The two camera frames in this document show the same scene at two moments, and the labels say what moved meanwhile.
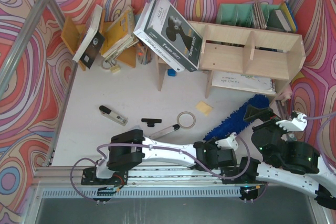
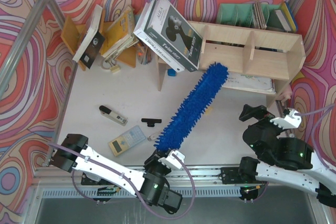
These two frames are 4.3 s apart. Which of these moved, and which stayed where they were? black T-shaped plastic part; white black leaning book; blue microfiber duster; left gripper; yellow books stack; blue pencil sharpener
Moved: left gripper; blue microfiber duster
Stayed: yellow books stack; black T-shaped plastic part; white black leaning book; blue pencil sharpener
